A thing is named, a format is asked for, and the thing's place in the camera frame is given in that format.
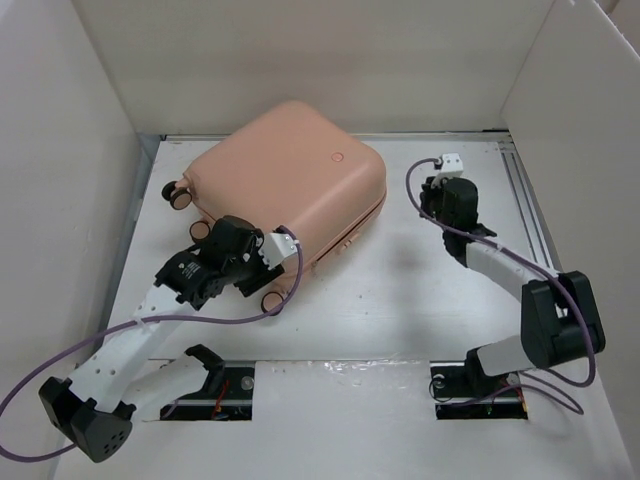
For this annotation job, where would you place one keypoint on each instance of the pink hard-shell suitcase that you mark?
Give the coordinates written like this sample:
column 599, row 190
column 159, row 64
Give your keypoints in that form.
column 289, row 167

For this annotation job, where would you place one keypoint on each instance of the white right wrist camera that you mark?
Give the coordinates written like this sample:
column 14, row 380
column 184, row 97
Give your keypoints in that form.
column 448, row 166

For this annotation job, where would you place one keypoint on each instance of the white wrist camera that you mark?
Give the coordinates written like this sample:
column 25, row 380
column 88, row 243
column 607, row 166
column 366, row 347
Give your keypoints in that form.
column 448, row 166
column 278, row 246

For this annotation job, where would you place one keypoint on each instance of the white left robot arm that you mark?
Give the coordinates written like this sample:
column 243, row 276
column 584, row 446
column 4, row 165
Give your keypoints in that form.
column 96, row 406

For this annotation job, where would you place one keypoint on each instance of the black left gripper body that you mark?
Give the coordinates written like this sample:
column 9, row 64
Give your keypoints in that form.
column 249, row 272

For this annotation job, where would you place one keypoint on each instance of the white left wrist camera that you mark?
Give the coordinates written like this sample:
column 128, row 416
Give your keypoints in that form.
column 278, row 246

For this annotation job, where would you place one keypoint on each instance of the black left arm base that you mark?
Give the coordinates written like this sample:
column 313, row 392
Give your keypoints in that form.
column 232, row 400

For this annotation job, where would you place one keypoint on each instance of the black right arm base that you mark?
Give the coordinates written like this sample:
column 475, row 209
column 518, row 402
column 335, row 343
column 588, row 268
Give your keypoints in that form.
column 459, row 395

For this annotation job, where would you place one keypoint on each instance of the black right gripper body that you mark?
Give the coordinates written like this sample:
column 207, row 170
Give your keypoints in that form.
column 431, row 200

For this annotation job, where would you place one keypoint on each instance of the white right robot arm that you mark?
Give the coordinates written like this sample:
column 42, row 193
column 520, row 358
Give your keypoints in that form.
column 559, row 318

